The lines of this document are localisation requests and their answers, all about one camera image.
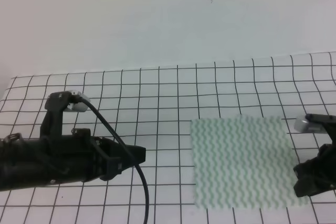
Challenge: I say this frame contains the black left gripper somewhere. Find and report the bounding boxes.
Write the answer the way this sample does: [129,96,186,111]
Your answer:
[40,91,146,184]

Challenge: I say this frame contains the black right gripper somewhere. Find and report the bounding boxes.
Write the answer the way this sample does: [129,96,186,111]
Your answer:
[293,114,335,197]

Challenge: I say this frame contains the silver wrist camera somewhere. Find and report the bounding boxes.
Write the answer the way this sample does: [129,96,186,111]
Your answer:
[65,90,91,112]
[294,115,326,134]

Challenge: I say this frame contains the green wavy-striped towel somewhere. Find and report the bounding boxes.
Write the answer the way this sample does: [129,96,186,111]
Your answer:
[190,115,309,209]

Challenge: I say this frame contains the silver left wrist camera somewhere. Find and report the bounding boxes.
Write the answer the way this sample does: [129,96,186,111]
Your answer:
[65,90,91,112]

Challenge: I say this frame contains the black left camera cable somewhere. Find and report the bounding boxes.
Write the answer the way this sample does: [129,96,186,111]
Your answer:
[75,94,150,224]

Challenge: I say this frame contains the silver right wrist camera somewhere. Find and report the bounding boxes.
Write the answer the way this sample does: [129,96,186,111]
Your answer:
[294,115,326,134]

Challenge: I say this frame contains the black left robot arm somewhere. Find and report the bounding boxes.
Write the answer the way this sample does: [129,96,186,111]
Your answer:
[1,91,146,191]

